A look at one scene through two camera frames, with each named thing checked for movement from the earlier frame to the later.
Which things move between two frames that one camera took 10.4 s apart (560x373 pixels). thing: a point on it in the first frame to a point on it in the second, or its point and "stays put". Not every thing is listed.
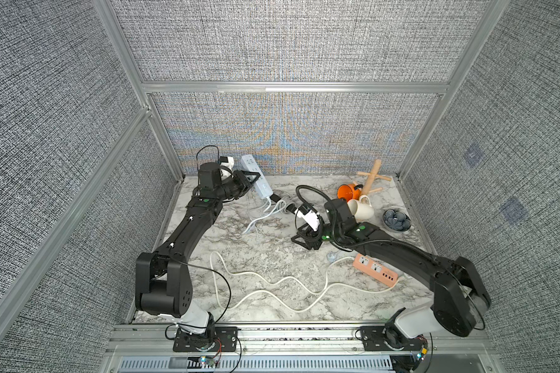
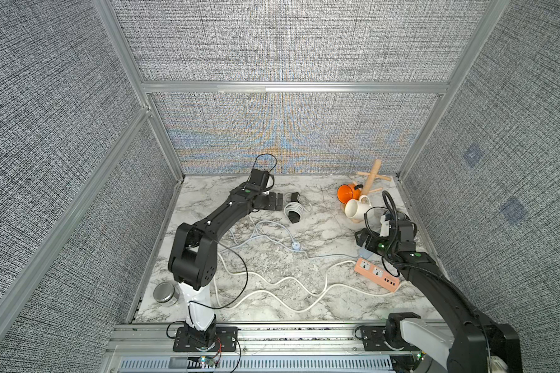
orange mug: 348,192 stays put
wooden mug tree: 372,175 stays put
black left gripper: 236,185 to 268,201
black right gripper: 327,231 to 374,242
